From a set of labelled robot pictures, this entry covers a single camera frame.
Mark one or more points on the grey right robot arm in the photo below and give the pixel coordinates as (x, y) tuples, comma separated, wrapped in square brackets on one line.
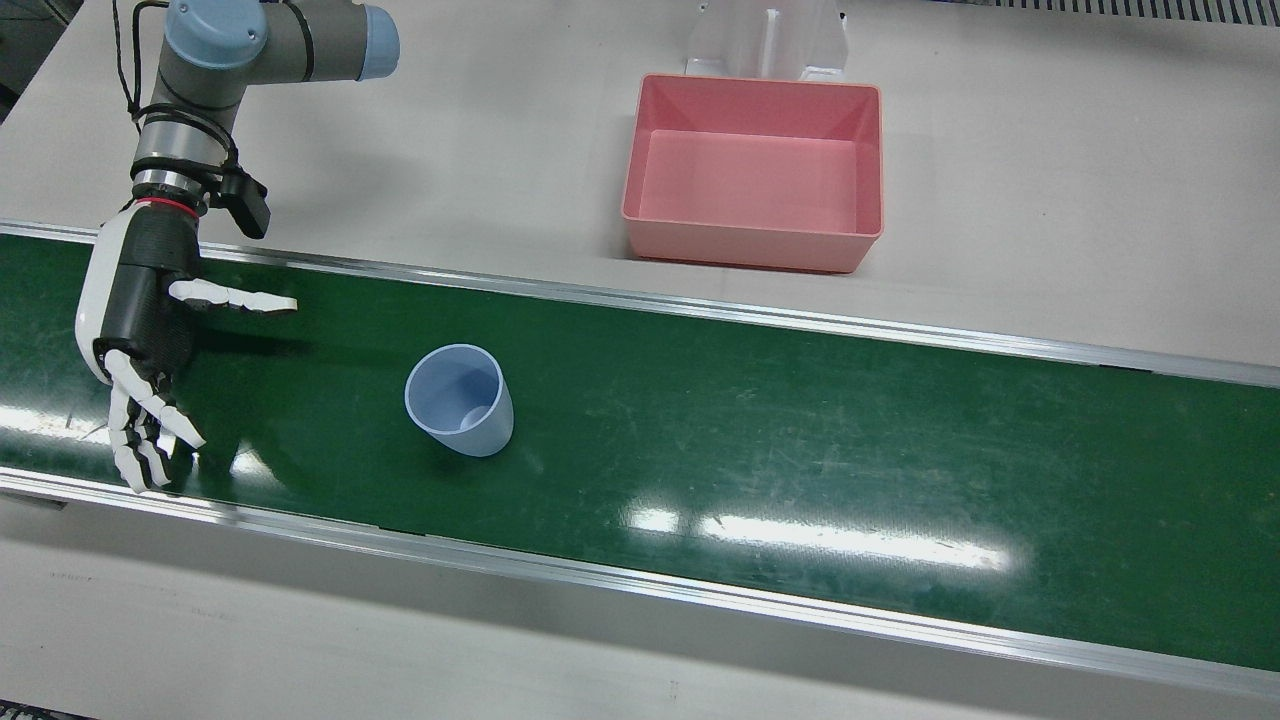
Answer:
[(290, 40)]

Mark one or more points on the green conveyor belt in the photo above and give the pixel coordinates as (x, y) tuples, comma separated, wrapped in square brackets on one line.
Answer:
[(800, 430)]

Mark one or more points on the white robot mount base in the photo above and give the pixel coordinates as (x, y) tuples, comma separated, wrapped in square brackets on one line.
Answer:
[(725, 40)]

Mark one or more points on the aluminium conveyor side rail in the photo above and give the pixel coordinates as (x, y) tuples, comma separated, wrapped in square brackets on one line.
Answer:
[(600, 575), (700, 307)]

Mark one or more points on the light blue plastic cup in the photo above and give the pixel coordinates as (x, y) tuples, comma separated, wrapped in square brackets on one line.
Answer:
[(485, 425)]

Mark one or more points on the pink plastic box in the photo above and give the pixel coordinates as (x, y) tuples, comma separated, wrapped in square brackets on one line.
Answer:
[(750, 190)]

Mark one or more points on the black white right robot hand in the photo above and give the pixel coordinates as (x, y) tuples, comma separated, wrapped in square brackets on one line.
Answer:
[(140, 300)]

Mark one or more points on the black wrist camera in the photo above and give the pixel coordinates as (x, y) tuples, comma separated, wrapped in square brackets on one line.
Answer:
[(250, 208)]

